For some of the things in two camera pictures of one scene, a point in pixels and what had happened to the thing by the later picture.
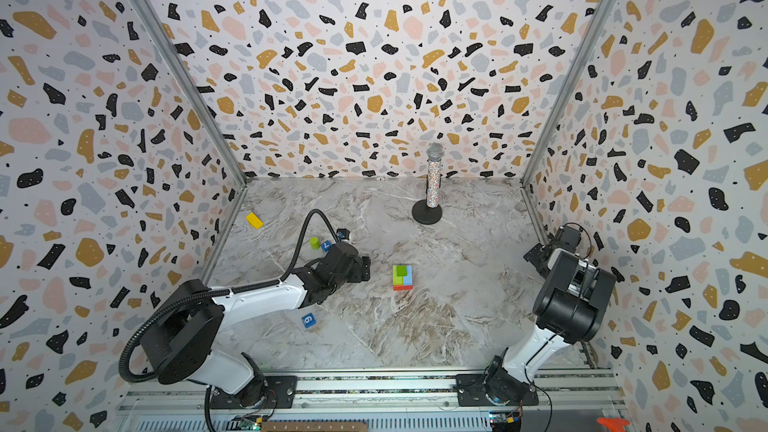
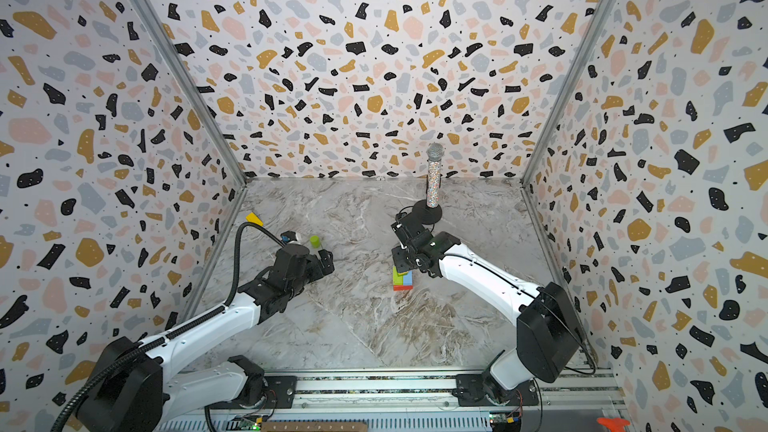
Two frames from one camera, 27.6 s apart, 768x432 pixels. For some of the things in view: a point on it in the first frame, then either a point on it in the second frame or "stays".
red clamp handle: (613, 424) stays
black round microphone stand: (424, 214) stays
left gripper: (358, 274) -> (326, 261)
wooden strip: (315, 426) stays
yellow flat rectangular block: (254, 220) stays
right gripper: (541, 254) -> (405, 260)
